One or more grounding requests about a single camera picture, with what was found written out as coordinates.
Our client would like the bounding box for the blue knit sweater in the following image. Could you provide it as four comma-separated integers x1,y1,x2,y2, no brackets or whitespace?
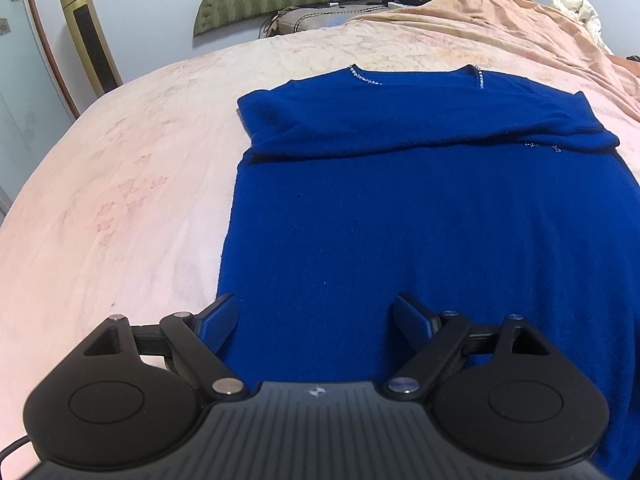
218,65,639,479

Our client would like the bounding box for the pink bed sheet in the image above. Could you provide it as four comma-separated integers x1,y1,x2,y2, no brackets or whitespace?
1,24,639,443

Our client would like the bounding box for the frosted glass wardrobe door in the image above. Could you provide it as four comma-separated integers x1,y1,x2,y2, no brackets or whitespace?
0,0,74,209

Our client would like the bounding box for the gold tower fan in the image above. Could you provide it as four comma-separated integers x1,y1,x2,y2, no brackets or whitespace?
60,0,122,98

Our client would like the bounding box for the peach blanket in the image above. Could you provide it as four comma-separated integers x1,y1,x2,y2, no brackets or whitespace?
347,0,639,124

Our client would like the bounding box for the cream crumpled duvet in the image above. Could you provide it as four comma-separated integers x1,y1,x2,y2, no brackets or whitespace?
551,0,613,55

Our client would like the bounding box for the patterned pillow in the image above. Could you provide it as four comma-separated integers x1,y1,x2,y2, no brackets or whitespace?
260,2,387,37

